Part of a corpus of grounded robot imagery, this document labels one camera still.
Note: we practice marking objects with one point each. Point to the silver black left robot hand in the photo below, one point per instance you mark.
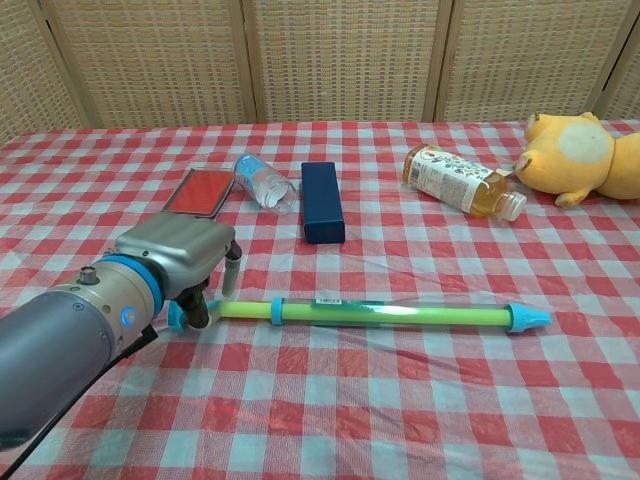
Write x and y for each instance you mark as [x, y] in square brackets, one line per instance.
[180, 245]

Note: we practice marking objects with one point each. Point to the green and blue water pump toy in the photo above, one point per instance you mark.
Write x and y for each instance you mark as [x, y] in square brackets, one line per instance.
[350, 312]

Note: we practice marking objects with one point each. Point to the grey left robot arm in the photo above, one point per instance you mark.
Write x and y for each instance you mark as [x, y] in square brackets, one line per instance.
[55, 345]

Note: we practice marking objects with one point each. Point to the red stamp pad with dark rim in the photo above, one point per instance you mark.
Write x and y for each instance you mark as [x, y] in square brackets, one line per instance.
[200, 192]

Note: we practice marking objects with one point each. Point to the clear water bottle blue label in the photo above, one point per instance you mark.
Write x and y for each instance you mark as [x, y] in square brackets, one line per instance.
[262, 181]

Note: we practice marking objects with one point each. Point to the dark blue rectangular box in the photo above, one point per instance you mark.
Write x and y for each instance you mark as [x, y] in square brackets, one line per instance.
[321, 200]

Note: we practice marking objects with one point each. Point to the woven wood-framed screen panel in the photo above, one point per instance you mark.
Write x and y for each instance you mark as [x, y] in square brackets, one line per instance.
[150, 60]
[25, 70]
[530, 60]
[345, 60]
[625, 85]

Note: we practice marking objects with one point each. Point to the red white checkered tablecloth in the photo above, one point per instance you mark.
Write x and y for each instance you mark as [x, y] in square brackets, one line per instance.
[350, 400]

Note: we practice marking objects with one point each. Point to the amber tea bottle white cap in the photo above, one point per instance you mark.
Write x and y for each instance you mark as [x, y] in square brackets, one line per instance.
[450, 180]

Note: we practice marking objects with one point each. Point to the yellow plush toy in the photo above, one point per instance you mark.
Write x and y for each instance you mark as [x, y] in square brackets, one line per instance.
[575, 150]

